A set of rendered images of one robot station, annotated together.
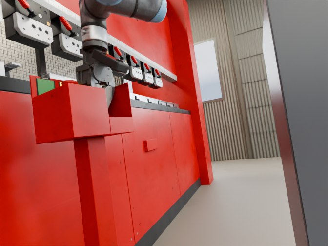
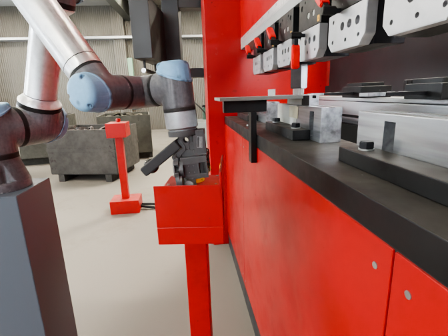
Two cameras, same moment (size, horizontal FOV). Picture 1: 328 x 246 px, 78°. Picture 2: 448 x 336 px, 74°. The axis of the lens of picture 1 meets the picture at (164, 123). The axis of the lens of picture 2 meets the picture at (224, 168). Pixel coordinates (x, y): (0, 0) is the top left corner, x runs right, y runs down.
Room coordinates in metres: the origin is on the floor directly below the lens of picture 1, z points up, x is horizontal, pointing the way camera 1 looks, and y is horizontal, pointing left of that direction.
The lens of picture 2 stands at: (1.26, -0.10, 1.01)
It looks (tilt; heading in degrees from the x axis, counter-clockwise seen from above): 14 degrees down; 150
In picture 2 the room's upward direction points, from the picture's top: 2 degrees counter-clockwise
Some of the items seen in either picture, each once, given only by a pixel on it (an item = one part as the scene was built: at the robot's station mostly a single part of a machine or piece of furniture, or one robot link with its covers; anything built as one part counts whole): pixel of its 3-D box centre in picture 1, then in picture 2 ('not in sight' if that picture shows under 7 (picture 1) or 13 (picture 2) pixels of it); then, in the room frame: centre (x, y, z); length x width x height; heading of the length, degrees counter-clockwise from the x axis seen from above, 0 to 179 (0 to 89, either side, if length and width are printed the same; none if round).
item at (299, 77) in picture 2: not in sight; (298, 80); (0.48, 0.65, 1.05); 0.10 x 0.02 x 0.10; 157
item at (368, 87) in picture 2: not in sight; (345, 91); (0.56, 0.80, 1.01); 0.26 x 0.12 x 0.05; 67
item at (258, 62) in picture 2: not in sight; (265, 55); (0.09, 0.82, 1.18); 0.15 x 0.09 x 0.17; 157
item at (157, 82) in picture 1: (154, 78); not in sight; (1.93, 0.03, 1.18); 0.15 x 0.09 x 0.17; 157
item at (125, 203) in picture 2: not in sight; (122, 166); (-1.42, 0.41, 0.42); 0.25 x 0.20 x 0.83; 67
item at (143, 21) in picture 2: not in sight; (150, 34); (-0.88, 0.59, 1.42); 0.45 x 0.12 x 0.36; 148
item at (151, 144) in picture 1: (151, 144); not in sight; (1.36, 0.10, 0.59); 0.15 x 0.02 x 0.07; 157
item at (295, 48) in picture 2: not in sight; (297, 51); (0.60, 0.53, 1.12); 0.04 x 0.02 x 0.10; 67
